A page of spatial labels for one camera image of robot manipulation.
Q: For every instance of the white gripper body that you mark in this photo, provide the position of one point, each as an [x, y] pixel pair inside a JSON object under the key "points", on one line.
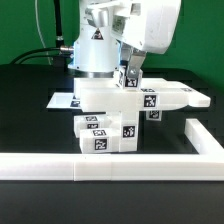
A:
{"points": [[147, 25]]}

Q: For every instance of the white U-shaped fence frame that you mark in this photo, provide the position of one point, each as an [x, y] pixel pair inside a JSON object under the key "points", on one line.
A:
{"points": [[206, 164]]}

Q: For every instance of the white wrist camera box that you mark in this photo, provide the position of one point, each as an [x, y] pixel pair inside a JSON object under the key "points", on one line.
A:
{"points": [[98, 15]]}

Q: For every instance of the white tagged cube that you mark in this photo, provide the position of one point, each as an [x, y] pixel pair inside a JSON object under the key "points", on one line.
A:
{"points": [[154, 115], [128, 79]]}

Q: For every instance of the white chair back frame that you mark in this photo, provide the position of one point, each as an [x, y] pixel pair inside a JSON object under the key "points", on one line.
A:
{"points": [[98, 95]]}

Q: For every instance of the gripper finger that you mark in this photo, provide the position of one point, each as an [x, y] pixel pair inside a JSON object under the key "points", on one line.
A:
{"points": [[136, 60], [125, 53]]}

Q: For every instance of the white marker base sheet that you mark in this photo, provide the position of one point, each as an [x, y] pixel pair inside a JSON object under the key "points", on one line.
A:
{"points": [[62, 100]]}

